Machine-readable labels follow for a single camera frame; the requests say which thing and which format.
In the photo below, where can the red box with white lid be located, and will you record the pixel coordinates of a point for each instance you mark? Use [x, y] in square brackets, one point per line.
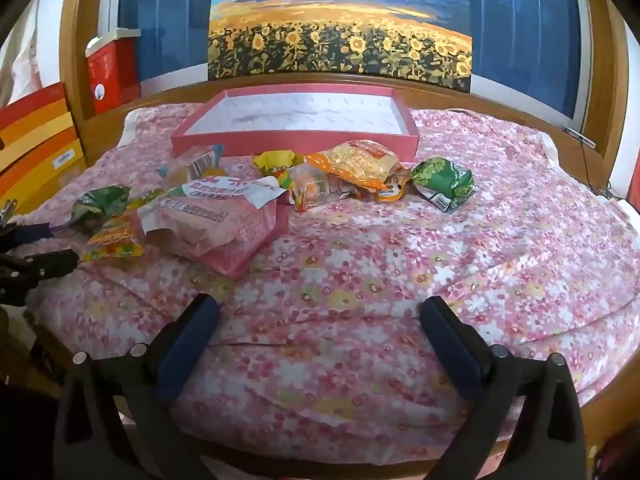
[107, 80]

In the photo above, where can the metal spring clip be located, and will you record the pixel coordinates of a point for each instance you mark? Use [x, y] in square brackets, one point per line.
[7, 208]

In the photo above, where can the sunflower field painting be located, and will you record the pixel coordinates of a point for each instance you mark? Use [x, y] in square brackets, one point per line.
[340, 35]

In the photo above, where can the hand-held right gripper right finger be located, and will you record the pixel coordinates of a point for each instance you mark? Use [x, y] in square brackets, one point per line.
[452, 350]

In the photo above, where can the large orange noodle packet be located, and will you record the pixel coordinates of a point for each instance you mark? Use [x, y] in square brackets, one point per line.
[355, 160]

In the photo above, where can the small clear orange packet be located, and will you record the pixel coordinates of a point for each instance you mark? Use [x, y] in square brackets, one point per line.
[315, 187]

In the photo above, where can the small orange brown packet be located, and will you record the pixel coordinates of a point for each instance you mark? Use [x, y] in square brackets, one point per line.
[395, 191]

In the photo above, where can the clear packet with barcode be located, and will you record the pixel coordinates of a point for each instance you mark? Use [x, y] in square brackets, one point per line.
[200, 165]

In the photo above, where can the colourful yellow candy packet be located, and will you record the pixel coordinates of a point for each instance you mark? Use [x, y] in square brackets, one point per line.
[112, 242]

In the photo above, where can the pink shallow tray box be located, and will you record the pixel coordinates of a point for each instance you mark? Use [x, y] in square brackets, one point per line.
[300, 115]

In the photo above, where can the striped box with white label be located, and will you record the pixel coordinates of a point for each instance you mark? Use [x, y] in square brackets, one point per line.
[45, 170]

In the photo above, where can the green snack packet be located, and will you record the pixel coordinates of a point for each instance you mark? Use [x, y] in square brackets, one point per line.
[440, 182]
[97, 202]

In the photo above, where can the large pink bread bag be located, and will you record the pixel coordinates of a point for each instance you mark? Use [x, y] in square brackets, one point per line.
[210, 230]

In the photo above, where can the pink floral blanket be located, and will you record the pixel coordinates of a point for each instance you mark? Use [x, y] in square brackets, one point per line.
[375, 285]

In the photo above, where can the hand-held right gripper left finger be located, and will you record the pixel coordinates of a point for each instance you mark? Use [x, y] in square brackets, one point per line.
[187, 350]

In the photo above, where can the red orange striped box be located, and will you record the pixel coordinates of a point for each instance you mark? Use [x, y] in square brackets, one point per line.
[35, 115]

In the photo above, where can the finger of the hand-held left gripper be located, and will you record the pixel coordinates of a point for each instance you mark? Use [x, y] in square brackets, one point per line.
[47, 266]
[27, 235]

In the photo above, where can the orange yellow snack packet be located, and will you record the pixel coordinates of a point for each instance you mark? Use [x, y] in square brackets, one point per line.
[146, 197]

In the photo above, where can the white pink curtain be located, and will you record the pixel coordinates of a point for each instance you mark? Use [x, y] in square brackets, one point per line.
[20, 50]

